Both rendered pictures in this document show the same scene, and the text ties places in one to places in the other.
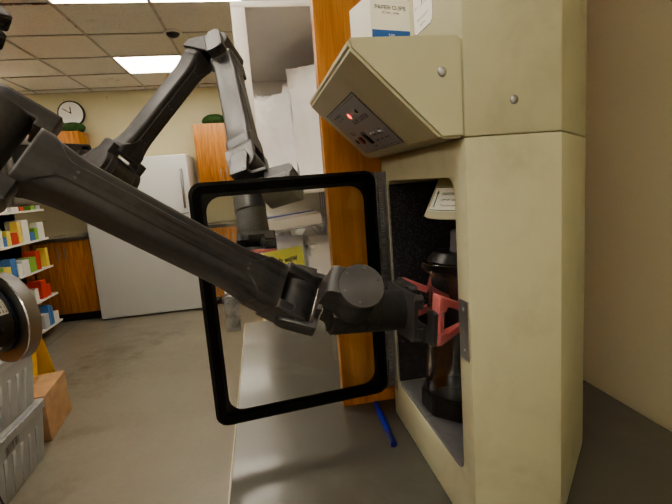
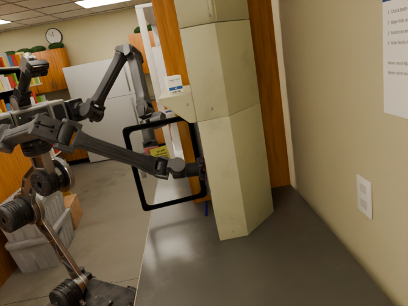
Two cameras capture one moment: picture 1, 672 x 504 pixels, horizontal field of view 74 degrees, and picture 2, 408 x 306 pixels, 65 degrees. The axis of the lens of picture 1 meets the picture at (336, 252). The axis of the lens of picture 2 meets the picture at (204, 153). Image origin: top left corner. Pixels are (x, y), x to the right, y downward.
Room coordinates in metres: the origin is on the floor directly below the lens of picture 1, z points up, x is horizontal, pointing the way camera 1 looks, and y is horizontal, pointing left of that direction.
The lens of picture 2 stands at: (-0.59, -0.30, 1.63)
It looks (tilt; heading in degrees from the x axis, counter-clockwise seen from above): 17 degrees down; 8
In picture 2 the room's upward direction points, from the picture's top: 11 degrees counter-clockwise
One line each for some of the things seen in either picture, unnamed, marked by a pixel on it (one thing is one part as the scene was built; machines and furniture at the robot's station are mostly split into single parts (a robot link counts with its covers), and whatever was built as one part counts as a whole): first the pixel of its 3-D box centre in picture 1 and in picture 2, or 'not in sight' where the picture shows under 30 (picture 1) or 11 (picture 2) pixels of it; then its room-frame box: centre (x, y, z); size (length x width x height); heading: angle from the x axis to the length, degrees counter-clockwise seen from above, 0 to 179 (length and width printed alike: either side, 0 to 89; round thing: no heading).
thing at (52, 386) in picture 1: (31, 408); (63, 213); (2.59, 1.94, 0.14); 0.41 x 0.32 x 0.28; 15
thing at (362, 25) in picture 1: (379, 32); (173, 84); (0.55, -0.07, 1.54); 0.05 x 0.05 x 0.06; 23
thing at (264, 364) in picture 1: (296, 296); (166, 164); (0.73, 0.07, 1.19); 0.30 x 0.01 x 0.40; 106
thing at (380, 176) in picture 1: (385, 284); (201, 156); (0.77, -0.08, 1.19); 0.03 x 0.02 x 0.39; 9
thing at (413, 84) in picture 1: (368, 114); (178, 104); (0.62, -0.06, 1.46); 0.32 x 0.11 x 0.10; 9
